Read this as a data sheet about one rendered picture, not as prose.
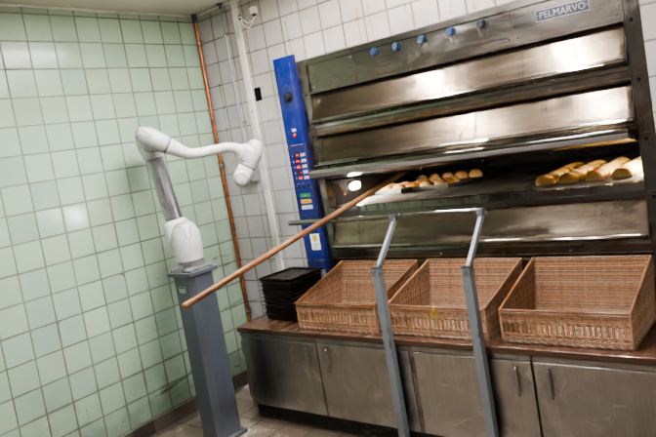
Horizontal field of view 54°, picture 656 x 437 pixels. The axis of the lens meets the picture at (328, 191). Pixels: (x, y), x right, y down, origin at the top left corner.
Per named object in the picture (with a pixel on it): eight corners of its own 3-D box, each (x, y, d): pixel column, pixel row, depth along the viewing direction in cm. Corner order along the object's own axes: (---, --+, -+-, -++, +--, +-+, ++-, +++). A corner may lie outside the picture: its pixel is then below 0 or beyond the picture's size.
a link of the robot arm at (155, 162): (175, 259, 371) (168, 256, 391) (201, 250, 377) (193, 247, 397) (133, 132, 362) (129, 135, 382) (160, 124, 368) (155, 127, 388)
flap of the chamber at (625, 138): (308, 178, 383) (329, 178, 399) (628, 139, 271) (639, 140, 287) (308, 174, 383) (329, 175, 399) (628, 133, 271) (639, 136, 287)
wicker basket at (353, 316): (348, 302, 397) (341, 259, 395) (427, 305, 362) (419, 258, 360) (297, 329, 360) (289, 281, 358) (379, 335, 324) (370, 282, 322)
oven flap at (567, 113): (321, 166, 394) (323, 135, 398) (634, 124, 282) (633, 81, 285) (317, 165, 391) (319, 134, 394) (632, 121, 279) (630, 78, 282)
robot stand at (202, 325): (198, 441, 371) (166, 273, 364) (225, 425, 387) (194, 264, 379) (222, 448, 358) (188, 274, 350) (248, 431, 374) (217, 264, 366)
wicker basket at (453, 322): (434, 305, 360) (427, 258, 358) (531, 309, 324) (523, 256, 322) (387, 335, 323) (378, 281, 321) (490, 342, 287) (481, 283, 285)
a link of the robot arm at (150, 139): (173, 134, 358) (169, 135, 371) (142, 119, 352) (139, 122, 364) (163, 154, 356) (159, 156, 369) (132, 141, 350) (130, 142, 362)
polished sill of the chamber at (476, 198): (336, 213, 402) (335, 206, 401) (648, 188, 289) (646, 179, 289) (330, 214, 397) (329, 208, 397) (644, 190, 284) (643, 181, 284)
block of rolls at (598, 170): (570, 171, 377) (568, 161, 377) (659, 162, 347) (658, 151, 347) (532, 187, 330) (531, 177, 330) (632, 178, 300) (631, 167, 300)
